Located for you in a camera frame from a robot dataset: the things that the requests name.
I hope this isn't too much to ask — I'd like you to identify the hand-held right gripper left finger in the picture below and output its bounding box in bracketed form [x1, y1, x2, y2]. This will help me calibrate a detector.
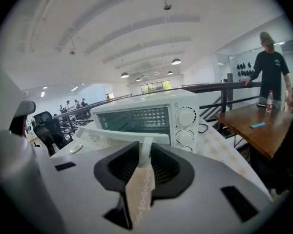
[50, 141, 140, 234]

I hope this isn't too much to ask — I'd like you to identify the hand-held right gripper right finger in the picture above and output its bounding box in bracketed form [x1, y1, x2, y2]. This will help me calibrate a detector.
[134, 142, 272, 234]

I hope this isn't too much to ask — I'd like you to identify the white toaster oven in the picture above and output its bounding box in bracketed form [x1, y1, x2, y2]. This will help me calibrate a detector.
[73, 89, 200, 167]

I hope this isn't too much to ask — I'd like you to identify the small white saucer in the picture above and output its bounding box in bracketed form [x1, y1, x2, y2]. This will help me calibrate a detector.
[65, 144, 84, 155]

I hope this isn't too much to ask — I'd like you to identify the beige patterned tablecloth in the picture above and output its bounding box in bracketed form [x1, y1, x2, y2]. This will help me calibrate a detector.
[50, 120, 272, 229]

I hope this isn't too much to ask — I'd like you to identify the black office chair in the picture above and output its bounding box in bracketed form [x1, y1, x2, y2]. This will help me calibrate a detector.
[32, 111, 69, 156]

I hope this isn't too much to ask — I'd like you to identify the group of distant people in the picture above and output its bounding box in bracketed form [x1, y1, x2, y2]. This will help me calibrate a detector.
[58, 97, 89, 114]

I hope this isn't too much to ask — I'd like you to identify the window with green view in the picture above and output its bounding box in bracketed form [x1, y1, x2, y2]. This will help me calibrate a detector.
[140, 80, 171, 95]

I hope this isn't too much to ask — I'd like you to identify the dark metal railing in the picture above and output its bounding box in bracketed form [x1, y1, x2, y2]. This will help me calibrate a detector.
[53, 81, 262, 141]

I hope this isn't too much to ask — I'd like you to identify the brown wooden table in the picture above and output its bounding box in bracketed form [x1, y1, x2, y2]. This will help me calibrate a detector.
[213, 103, 293, 160]

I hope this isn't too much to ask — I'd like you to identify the clear plastic water bottle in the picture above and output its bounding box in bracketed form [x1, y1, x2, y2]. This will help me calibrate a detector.
[266, 90, 274, 114]

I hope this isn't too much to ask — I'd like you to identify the row of black wall items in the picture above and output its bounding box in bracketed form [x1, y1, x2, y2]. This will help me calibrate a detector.
[236, 60, 256, 78]

